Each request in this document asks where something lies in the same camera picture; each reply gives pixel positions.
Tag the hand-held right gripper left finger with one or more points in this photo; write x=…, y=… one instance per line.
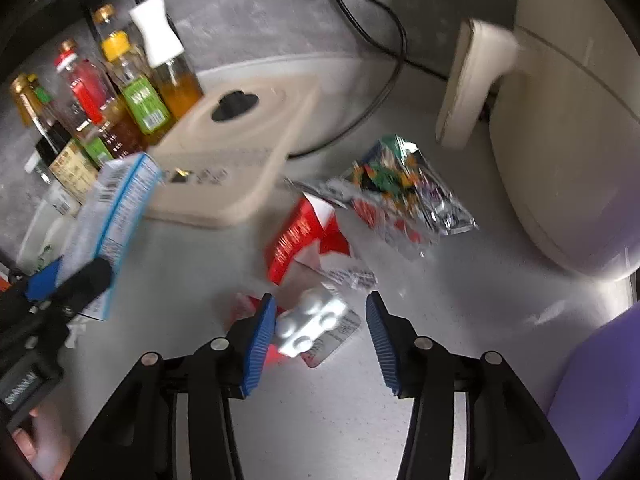
x=260, y=340

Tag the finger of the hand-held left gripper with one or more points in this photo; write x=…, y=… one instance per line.
x=85, y=280
x=45, y=280

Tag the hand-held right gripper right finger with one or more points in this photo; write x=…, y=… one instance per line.
x=382, y=340

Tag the red white packet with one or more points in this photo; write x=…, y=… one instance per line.
x=342, y=331

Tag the silver pill blister pack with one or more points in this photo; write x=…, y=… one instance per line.
x=305, y=325

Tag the blue white cardboard box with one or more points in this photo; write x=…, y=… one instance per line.
x=115, y=200

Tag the red white carton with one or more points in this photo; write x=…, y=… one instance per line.
x=295, y=240

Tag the colourful snack packet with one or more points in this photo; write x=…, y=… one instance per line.
x=400, y=185

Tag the purple plastic bucket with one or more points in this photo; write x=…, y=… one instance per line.
x=600, y=400

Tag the person's left hand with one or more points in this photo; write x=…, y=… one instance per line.
x=47, y=445

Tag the white tray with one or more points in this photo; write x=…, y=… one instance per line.
x=40, y=240

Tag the small white cap bottle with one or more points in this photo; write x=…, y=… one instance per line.
x=60, y=202

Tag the cream induction cooker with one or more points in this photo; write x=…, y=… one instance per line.
x=240, y=160

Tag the green label yellow cap bottle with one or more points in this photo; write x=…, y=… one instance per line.
x=145, y=105

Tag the red label oil bottle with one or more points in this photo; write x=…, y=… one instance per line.
x=90, y=90

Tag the white cap oil sprayer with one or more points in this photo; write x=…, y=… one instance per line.
x=175, y=85

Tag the cream air fryer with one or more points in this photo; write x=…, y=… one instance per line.
x=565, y=160

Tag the gold cap clear bottle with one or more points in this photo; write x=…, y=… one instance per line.
x=105, y=15

